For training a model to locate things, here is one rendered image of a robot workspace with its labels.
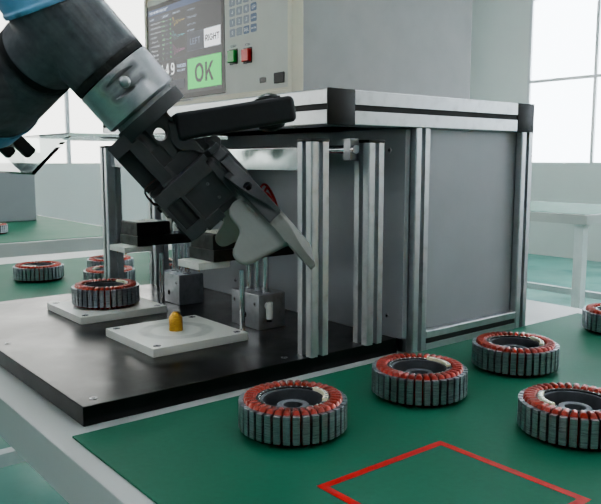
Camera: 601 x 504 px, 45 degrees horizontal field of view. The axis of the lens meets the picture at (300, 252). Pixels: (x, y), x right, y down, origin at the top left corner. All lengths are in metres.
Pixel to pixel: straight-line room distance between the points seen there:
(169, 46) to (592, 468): 0.95
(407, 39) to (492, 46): 7.52
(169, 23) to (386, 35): 0.39
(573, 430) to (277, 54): 0.63
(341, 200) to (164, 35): 0.45
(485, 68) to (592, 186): 1.89
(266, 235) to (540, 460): 0.33
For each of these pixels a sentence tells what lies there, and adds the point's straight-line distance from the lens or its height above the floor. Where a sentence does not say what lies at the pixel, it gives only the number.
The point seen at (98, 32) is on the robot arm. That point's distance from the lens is 0.66.
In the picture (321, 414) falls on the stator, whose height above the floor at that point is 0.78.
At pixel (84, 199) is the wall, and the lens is 6.08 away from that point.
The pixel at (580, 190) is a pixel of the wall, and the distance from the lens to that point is 7.98.
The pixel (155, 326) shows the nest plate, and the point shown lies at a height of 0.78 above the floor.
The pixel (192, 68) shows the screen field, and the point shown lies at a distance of 1.24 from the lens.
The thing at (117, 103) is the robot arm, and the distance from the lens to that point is 0.66.
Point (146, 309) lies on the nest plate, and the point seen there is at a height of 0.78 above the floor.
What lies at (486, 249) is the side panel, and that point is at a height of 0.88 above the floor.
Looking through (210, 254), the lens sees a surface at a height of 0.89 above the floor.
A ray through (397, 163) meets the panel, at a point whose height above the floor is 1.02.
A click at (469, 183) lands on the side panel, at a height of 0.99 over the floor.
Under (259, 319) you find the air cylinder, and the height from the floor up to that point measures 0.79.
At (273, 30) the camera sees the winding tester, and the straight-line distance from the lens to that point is 1.06.
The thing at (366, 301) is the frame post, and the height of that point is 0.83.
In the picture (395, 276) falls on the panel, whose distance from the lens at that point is 1.04.
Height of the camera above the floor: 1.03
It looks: 7 degrees down
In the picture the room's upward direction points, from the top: straight up
